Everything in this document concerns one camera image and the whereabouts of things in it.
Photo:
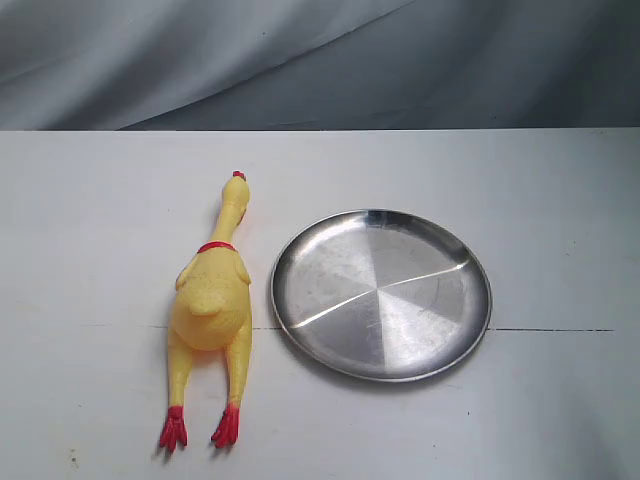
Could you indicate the grey backdrop cloth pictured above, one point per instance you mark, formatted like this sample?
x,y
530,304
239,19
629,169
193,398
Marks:
x,y
318,65

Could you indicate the yellow rubber chicken toy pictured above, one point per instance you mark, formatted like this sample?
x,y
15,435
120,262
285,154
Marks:
x,y
211,312

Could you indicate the round stainless steel plate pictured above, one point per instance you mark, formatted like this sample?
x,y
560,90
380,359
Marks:
x,y
381,295

